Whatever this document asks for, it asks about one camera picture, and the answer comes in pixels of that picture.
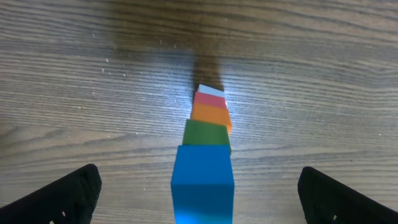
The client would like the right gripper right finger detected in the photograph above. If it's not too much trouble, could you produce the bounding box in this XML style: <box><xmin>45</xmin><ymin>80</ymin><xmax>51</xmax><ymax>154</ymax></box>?
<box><xmin>297</xmin><ymin>166</ymin><xmax>398</xmax><ymax>224</ymax></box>

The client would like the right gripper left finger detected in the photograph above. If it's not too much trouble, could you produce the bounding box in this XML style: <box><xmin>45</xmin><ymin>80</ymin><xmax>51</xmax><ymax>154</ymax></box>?
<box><xmin>0</xmin><ymin>164</ymin><xmax>103</xmax><ymax>224</ymax></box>

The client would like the red cube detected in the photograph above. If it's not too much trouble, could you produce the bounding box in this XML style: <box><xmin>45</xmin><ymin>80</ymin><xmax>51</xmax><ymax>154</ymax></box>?
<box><xmin>192</xmin><ymin>91</ymin><xmax>228</xmax><ymax>110</ymax></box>

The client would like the blue cube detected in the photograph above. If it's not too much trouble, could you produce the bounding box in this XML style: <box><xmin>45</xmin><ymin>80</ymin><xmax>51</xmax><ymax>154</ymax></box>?
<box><xmin>170</xmin><ymin>144</ymin><xmax>235</xmax><ymax>224</ymax></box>

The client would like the green cube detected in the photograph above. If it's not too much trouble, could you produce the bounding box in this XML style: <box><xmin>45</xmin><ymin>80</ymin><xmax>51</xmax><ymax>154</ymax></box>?
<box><xmin>182</xmin><ymin>119</ymin><xmax>233</xmax><ymax>155</ymax></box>

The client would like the orange cube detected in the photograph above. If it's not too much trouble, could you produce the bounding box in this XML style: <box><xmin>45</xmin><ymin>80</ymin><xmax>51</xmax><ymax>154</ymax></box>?
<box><xmin>190</xmin><ymin>102</ymin><xmax>233</xmax><ymax>136</ymax></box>

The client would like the white cube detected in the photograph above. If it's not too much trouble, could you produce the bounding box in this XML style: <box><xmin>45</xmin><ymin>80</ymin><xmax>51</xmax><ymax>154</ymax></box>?
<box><xmin>197</xmin><ymin>83</ymin><xmax>226</xmax><ymax>99</ymax></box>

